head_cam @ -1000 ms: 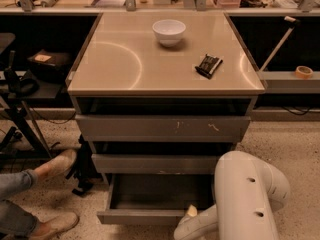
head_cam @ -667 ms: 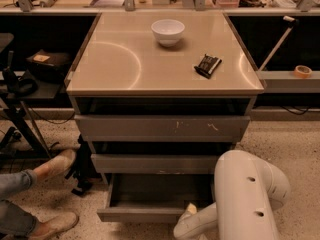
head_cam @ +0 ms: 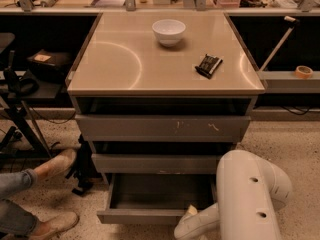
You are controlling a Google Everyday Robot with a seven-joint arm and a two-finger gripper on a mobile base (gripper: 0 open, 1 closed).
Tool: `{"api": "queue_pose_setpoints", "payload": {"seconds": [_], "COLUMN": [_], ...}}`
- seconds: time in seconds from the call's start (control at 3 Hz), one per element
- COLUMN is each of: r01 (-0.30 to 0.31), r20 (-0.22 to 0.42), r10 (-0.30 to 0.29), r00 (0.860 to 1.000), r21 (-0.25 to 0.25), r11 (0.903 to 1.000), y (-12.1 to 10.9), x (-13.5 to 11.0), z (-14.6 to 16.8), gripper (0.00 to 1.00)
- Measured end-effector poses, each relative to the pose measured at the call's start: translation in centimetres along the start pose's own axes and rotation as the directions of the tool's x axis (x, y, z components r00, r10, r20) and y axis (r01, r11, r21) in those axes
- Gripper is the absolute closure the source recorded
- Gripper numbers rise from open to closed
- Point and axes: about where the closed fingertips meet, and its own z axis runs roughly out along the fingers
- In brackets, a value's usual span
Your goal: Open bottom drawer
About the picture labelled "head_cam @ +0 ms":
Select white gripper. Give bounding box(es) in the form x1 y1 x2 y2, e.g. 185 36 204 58
174 205 207 240

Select grey bottom drawer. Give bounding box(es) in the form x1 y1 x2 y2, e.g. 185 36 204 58
97 174 216 225

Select grey drawer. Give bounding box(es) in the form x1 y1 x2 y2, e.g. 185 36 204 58
97 174 216 225
92 154 222 174
76 115 250 143

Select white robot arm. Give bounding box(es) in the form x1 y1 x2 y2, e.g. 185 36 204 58
174 150 293 240

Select grey drawer cabinet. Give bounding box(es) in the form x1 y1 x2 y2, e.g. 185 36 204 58
65 9 267 226

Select grey middle drawer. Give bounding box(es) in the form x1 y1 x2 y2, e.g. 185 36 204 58
92 154 222 174

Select grey top drawer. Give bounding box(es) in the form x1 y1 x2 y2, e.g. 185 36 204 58
76 115 250 143

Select tan lower shoe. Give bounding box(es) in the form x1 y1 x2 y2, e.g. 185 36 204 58
28 212 79 240

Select tan shoe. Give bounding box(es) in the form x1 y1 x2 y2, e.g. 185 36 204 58
34 149 77 181
28 212 79 240

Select tan upper shoe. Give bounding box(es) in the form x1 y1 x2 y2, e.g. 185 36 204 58
34 149 77 181

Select black snack packet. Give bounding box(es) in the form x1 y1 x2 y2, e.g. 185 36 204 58
195 54 223 79

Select tan tape roll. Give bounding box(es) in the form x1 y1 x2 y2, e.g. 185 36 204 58
295 65 313 79

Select blue jeans lower leg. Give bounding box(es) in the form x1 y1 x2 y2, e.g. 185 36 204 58
0 199 38 235

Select blue jeans leg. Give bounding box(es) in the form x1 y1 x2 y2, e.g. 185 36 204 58
0 199 38 235
0 169 38 199

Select white ceramic bowl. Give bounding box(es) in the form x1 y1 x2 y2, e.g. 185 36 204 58
152 19 186 47

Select blue jeans upper leg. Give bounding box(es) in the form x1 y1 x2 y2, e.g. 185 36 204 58
0 169 38 199

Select black bag with label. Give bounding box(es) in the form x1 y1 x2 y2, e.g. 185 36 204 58
27 50 73 83

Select black headphones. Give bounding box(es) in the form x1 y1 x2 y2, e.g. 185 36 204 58
3 68 39 96

